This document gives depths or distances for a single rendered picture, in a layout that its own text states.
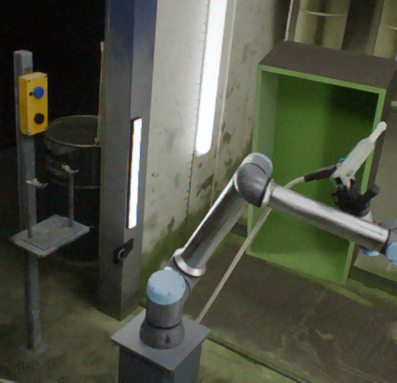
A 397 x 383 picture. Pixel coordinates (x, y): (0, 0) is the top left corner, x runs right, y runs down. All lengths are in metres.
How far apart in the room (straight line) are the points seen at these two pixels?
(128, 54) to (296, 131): 1.05
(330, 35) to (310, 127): 0.96
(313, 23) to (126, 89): 1.57
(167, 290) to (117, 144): 1.00
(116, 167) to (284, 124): 0.96
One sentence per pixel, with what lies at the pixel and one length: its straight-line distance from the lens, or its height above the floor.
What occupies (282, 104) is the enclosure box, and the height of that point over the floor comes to 1.34.
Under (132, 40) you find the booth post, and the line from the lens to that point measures 2.77.
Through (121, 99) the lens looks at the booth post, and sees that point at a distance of 2.87.
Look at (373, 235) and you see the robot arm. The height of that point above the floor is 1.32.
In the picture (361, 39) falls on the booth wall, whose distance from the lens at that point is 4.23.
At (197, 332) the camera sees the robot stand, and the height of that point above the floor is 0.64.
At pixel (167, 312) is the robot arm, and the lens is 2.29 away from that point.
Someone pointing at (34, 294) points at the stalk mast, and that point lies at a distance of 3.10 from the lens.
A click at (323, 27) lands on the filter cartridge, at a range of 3.93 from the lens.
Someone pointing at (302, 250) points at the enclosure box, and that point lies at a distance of 3.45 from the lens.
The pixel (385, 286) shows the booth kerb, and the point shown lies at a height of 0.10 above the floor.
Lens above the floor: 2.23
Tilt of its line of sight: 25 degrees down
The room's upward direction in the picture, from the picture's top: 6 degrees clockwise
